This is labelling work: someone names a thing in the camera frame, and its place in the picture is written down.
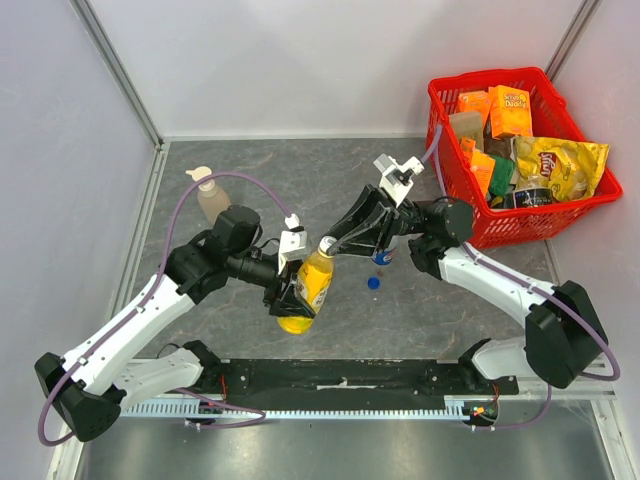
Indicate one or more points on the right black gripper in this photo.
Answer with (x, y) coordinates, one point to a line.
(382, 220)

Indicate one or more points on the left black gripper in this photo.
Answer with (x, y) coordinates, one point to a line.
(291, 304)

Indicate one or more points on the yellow juice bottle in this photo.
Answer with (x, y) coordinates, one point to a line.
(313, 281)

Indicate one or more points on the clear blue label bottle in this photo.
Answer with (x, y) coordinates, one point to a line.
(385, 255)

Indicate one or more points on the blue bottle cap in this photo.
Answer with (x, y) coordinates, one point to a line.
(373, 283)

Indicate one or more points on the white juice bottle cap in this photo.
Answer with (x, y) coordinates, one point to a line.
(325, 244)

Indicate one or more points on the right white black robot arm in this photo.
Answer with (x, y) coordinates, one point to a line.
(562, 332)

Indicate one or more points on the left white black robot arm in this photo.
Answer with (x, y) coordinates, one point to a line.
(92, 384)

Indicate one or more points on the beige pump soap bottle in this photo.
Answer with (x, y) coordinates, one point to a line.
(211, 197)

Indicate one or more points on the orange packet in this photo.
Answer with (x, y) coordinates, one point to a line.
(480, 164)

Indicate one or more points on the brown cardboard box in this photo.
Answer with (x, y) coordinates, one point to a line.
(468, 124)

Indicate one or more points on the green package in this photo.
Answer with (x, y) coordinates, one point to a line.
(502, 174)

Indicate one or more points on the small orange box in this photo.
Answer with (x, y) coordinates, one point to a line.
(479, 101)

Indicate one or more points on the dark can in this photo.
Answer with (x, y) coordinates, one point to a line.
(530, 198)

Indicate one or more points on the orange scrub daddy box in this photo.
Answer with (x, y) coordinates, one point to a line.
(510, 112)

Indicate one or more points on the yellow chips bag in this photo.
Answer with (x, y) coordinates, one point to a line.
(571, 170)

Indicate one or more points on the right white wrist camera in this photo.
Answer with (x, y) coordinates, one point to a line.
(396, 179)

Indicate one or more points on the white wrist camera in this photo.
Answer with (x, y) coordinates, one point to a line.
(293, 242)
(396, 179)

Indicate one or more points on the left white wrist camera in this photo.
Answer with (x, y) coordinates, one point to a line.
(293, 242)

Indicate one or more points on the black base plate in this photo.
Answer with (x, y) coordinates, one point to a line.
(346, 385)

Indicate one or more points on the white cable duct rail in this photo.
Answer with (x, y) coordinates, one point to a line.
(192, 408)

